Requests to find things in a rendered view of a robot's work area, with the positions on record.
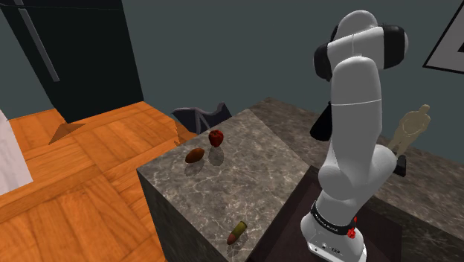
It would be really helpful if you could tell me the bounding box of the gold human figure statue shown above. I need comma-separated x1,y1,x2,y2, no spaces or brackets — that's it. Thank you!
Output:
386,103,432,178

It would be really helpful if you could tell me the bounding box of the olive and brown cylinder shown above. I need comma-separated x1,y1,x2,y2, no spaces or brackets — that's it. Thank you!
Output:
226,220,248,246

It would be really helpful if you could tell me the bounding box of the brown potato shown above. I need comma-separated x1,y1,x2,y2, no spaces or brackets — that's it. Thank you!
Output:
184,147,206,164

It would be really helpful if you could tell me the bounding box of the red apple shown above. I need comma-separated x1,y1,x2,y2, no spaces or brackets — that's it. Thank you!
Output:
208,129,225,148

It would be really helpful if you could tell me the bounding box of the dark chair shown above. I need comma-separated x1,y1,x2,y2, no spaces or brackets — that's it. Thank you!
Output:
170,102,233,135

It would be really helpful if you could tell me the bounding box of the black refrigerator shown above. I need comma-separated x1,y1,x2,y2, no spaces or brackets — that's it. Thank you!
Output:
0,0,145,124

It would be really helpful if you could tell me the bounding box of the black framed wall picture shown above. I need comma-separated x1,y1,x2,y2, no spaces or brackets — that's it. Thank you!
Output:
422,1,464,75

